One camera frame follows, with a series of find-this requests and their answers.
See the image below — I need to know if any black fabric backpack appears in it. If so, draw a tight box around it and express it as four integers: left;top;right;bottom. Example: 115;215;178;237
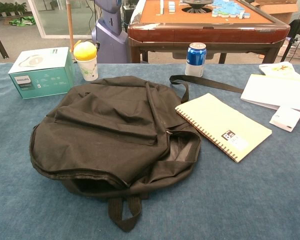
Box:
29;74;244;233

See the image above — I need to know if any kraft spiral notebook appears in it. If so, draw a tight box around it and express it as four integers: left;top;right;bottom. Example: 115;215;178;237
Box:
174;92;273;164

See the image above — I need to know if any white printed snack bag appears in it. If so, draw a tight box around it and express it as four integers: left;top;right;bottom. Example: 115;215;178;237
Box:
258;61;300;82

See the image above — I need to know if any blue soda can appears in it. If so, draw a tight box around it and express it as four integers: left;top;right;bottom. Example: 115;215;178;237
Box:
184;42;207;78

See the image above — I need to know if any yellow-lidded white jar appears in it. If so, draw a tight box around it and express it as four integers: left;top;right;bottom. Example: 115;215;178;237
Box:
73;41;99;82

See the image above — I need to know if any brown mahjong table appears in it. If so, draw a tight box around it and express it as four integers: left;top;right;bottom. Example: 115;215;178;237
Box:
127;0;291;65

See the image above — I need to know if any teal Philips product box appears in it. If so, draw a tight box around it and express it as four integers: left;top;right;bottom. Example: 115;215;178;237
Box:
7;46;76;100

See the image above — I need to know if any wooden pole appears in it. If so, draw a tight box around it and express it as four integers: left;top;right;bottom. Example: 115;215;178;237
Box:
66;0;75;53

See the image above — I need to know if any black mahjong table dial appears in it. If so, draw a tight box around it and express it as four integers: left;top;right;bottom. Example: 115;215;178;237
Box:
182;0;213;13

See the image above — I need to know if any white book with yellow edge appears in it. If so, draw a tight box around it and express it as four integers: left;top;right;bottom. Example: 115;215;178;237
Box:
240;73;300;113

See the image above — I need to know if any blue mahjong tile pile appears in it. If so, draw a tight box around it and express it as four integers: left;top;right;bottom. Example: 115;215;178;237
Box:
211;0;251;20

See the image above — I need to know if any small white box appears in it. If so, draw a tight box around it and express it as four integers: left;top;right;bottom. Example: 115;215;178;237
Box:
269;105;300;133

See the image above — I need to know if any white framed glass partition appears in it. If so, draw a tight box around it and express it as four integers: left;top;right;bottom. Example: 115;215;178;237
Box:
27;0;96;40

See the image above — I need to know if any green cloth on floor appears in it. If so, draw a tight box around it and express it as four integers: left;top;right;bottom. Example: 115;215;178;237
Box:
9;16;36;27

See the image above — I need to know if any black tripod stand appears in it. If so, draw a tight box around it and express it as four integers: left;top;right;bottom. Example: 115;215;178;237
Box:
279;0;300;62

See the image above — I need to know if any cardboard box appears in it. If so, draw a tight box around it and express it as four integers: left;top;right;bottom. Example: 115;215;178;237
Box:
249;0;299;25

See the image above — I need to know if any row of potted plants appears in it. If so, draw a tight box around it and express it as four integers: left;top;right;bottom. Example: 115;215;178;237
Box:
0;1;28;18

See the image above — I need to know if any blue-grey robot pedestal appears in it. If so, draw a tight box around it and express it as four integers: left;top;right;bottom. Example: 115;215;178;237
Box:
91;0;131;64

